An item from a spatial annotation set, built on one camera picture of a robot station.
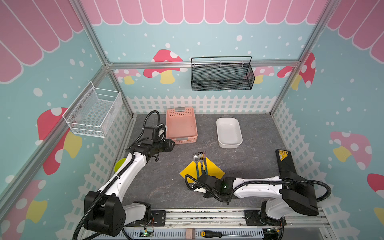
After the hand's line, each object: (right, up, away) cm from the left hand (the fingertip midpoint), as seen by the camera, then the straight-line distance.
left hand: (172, 146), depth 83 cm
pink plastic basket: (+2, +13, +30) cm, 33 cm away
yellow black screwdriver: (+18, -39, -15) cm, 45 cm away
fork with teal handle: (+17, -8, +14) cm, 23 cm away
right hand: (+16, -20, -1) cm, 26 cm away
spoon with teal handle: (+13, -9, +11) cm, 19 cm away
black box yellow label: (+69, -13, +7) cm, 70 cm away
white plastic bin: (+38, +7, +27) cm, 47 cm away
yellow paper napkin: (+10, -17, +9) cm, 21 cm away
